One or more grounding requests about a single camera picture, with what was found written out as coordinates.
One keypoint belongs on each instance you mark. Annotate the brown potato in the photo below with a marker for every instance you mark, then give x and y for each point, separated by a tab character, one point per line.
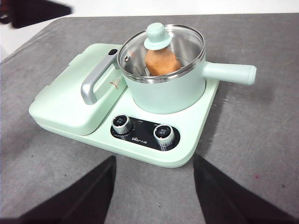
163	63

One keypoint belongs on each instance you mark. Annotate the silver control knob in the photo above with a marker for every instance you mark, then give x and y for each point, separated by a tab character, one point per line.
164	135
122	124

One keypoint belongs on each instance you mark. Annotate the glass pot lid green knob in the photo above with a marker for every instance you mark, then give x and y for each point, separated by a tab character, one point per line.
156	35

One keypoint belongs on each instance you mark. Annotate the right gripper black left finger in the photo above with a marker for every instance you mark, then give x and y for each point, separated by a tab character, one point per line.
77	200

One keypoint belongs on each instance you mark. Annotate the mint green breakfast machine base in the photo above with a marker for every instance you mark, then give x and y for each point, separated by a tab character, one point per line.
144	144

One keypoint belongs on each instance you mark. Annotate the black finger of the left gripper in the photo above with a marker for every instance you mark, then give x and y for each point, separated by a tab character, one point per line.
35	11

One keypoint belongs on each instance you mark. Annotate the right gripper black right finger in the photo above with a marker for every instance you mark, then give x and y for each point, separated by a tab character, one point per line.
229	200

